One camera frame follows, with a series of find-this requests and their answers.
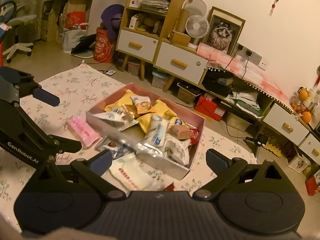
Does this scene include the pink cardboard tray box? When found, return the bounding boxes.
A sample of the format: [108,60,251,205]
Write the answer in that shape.
[86,83,204,180]

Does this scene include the cookie picture snack packet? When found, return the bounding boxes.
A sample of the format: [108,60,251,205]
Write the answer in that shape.
[130,96,156,114]

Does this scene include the small camera tripod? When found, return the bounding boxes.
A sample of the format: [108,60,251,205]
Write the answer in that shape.
[244,134,268,158]

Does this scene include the pink cloth runner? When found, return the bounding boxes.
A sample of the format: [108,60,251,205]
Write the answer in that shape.
[197,42,290,108]

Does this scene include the red snack bag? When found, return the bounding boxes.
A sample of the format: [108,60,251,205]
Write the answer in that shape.
[189,128,200,146]
[163,183,175,192]

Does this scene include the oranges on stand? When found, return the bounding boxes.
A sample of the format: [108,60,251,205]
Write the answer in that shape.
[289,87,316,124]

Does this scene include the white office chair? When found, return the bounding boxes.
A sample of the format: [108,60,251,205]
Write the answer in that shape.
[1,0,37,63]

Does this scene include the plain yellow snack bag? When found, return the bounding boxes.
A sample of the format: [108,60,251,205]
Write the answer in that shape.
[104,89,137,112]

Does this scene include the floral tablecloth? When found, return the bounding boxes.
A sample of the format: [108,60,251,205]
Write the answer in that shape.
[1,64,257,230]

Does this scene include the gold foil snack bar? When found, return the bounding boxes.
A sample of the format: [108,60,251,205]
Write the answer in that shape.
[122,104,140,119]

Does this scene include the purple cushion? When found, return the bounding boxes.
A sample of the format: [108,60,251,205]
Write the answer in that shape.
[101,4,124,40]

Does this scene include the wooden cabinet with drawers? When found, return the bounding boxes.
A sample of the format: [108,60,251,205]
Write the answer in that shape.
[117,0,319,163]

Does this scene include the cream red-label snack packet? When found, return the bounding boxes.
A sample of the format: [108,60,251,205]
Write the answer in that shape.
[108,153,164,191]

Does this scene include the white blue rice cracker packet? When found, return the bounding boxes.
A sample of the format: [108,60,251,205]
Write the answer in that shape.
[136,114,169,157]

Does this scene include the orange printed bag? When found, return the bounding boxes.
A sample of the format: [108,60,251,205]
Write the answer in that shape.
[93,27,116,63]

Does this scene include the yellow printed snack bag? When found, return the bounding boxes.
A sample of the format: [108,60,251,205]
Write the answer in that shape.
[150,99,177,120]

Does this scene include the white desk fan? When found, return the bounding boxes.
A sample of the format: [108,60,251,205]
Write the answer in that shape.
[185,15,210,48]

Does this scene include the cat portrait picture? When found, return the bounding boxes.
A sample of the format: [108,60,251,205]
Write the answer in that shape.
[203,7,246,55]

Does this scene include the pink wafer snack packet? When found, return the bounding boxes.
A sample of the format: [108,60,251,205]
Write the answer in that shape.
[66,116,100,148]

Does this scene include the silver foil snack packet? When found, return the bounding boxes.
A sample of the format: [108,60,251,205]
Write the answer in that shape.
[95,136,136,160]

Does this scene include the white pistachio snack bag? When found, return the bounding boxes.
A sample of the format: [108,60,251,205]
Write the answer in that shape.
[163,134,191,166]

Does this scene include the red storage box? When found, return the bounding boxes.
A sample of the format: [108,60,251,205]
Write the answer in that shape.
[194,95,226,121]

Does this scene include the white triangular snack bag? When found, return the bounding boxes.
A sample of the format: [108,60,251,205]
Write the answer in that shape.
[93,106,138,132]

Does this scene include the yellow blue-label snack bag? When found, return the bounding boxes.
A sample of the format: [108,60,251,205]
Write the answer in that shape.
[169,116,190,129]

